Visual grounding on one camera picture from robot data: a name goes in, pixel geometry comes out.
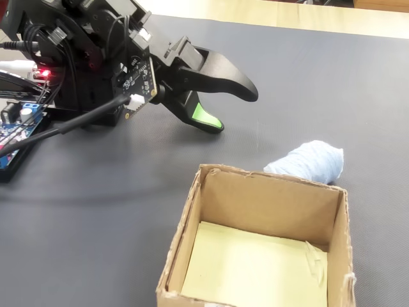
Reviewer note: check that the blue controller circuit board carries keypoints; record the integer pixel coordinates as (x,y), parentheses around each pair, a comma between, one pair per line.
(12,134)

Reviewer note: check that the dark grey table mat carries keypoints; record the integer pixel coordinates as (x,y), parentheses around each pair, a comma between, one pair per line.
(96,224)

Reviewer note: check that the open cardboard box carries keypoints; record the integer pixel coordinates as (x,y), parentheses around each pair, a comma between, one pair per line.
(265,204)

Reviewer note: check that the black wrist camera circuit board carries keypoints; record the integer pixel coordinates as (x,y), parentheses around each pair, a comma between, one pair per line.
(140,80)

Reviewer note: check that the yellow paper sheet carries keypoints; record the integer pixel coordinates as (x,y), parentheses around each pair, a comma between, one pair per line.
(249,265)

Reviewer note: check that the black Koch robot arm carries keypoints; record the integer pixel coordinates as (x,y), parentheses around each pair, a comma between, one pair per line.
(83,48)

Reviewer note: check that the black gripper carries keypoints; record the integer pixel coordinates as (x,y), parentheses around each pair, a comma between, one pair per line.
(166,48)

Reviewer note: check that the block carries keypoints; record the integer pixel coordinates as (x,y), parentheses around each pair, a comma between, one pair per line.
(310,160)

